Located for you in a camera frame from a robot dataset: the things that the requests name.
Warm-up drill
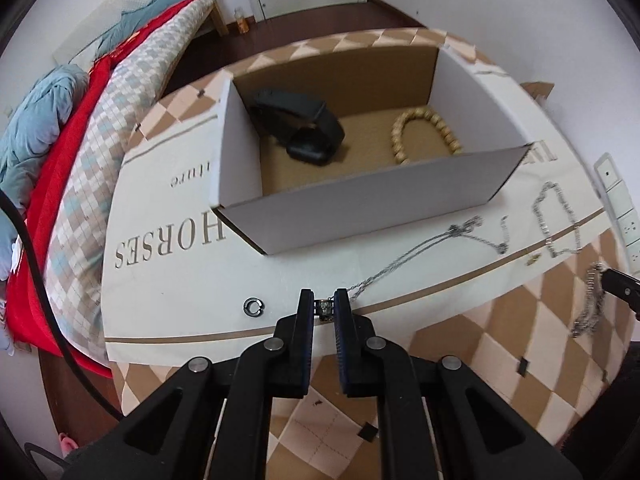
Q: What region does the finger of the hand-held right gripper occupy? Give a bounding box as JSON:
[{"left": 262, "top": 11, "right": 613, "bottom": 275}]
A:
[{"left": 600, "top": 267, "right": 640, "bottom": 319}]

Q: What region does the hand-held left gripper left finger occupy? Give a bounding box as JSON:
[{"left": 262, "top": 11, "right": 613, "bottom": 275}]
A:
[{"left": 65, "top": 288, "right": 316, "bottom": 480}]

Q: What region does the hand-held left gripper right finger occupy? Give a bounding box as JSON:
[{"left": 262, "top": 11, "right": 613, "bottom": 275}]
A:
[{"left": 334, "top": 288, "right": 584, "bottom": 480}]

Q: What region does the silver chain bracelet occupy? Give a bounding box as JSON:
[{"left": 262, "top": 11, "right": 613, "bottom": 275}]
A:
[
  {"left": 532, "top": 182, "right": 582, "bottom": 259},
  {"left": 572, "top": 262, "right": 609, "bottom": 337}
]

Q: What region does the silver pendant necklace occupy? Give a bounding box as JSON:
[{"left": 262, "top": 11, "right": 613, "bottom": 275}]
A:
[{"left": 317, "top": 215, "right": 511, "bottom": 322}]

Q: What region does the cardboard box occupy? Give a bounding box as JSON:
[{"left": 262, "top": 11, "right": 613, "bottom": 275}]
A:
[{"left": 210, "top": 42, "right": 536, "bottom": 257}]

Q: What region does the white power strip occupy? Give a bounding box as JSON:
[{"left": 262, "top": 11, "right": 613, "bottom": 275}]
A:
[{"left": 592, "top": 152, "right": 640, "bottom": 277}]

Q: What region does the beige diamond-pattern tablecloth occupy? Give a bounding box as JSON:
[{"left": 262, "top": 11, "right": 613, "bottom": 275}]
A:
[{"left": 100, "top": 27, "right": 637, "bottom": 480}]

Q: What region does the black smart watch band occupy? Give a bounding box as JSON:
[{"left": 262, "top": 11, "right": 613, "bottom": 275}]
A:
[{"left": 248, "top": 89, "right": 347, "bottom": 168}]

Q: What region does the checked mattress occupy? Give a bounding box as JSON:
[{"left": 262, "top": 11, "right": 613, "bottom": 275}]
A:
[{"left": 47, "top": 0, "right": 217, "bottom": 367}]

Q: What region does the wooden bed leg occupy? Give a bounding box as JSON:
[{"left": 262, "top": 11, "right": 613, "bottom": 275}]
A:
[{"left": 212, "top": 0, "right": 229, "bottom": 37}]

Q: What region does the light blue quilt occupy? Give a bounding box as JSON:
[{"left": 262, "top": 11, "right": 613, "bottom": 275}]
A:
[{"left": 0, "top": 65, "right": 92, "bottom": 281}]

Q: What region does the teal blanket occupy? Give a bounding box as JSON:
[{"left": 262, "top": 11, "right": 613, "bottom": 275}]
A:
[{"left": 92, "top": 0, "right": 206, "bottom": 61}]

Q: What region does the wooden bead bracelet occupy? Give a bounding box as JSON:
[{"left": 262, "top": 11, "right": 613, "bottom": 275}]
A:
[{"left": 390, "top": 107, "right": 467, "bottom": 166}]

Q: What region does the black cable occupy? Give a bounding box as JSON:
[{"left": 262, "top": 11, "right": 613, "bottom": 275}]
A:
[{"left": 0, "top": 192, "right": 124, "bottom": 420}]

